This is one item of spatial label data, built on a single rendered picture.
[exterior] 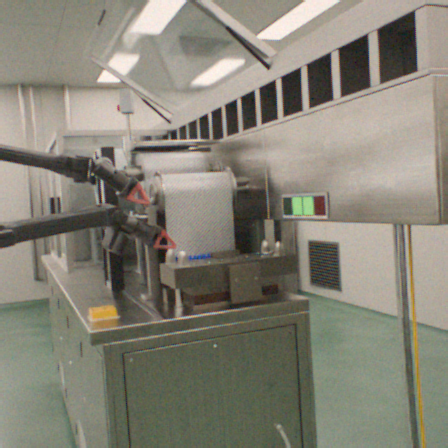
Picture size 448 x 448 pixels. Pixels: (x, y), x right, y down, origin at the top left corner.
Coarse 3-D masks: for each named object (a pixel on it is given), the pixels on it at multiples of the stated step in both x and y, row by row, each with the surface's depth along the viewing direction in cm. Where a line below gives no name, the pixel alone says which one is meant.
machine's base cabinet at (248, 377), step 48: (48, 288) 363; (192, 336) 147; (240, 336) 153; (288, 336) 159; (96, 384) 156; (144, 384) 143; (192, 384) 148; (240, 384) 153; (288, 384) 159; (96, 432) 166; (144, 432) 143; (192, 432) 148; (240, 432) 154; (288, 432) 160
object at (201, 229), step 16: (176, 208) 171; (192, 208) 173; (208, 208) 175; (224, 208) 177; (176, 224) 171; (192, 224) 173; (208, 224) 175; (224, 224) 177; (176, 240) 171; (192, 240) 173; (208, 240) 175; (224, 240) 178; (176, 256) 171; (192, 256) 174
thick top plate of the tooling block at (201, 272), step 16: (240, 256) 170; (256, 256) 167; (272, 256) 165; (288, 256) 165; (160, 272) 165; (176, 272) 151; (192, 272) 153; (208, 272) 155; (224, 272) 157; (272, 272) 163; (288, 272) 165; (176, 288) 151
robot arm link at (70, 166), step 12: (0, 144) 168; (0, 156) 165; (12, 156) 165; (24, 156) 164; (36, 156) 164; (48, 156) 164; (60, 156) 163; (72, 156) 164; (48, 168) 164; (60, 168) 164; (72, 168) 164; (84, 168) 164
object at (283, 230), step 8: (280, 224) 201; (288, 224) 202; (280, 232) 201; (288, 232) 202; (280, 240) 201; (288, 240) 202; (288, 248) 202; (280, 280) 204; (288, 280) 202; (280, 288) 204; (288, 288) 202
